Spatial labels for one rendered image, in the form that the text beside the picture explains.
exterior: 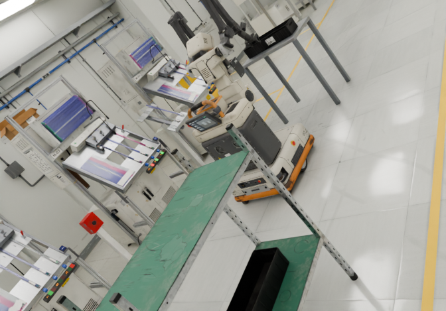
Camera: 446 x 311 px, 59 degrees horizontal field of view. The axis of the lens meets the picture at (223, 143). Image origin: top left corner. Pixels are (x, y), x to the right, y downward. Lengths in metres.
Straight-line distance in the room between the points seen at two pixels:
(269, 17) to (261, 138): 4.99
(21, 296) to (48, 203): 2.32
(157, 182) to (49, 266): 1.51
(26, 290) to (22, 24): 4.05
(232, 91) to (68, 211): 3.23
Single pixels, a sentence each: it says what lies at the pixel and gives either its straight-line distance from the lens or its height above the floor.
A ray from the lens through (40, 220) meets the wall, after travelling 5.64.
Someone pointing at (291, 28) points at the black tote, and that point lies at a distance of 3.95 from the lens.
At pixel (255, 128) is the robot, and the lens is 3.08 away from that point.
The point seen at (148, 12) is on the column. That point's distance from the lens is 7.11.
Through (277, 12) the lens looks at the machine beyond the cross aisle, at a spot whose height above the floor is 0.48.
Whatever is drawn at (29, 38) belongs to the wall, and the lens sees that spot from 6.45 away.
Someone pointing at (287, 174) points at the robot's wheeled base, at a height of 0.15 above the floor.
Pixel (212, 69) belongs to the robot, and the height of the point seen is 1.11.
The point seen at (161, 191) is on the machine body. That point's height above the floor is 0.28.
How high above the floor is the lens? 1.60
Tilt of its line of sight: 18 degrees down
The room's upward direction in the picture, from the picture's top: 40 degrees counter-clockwise
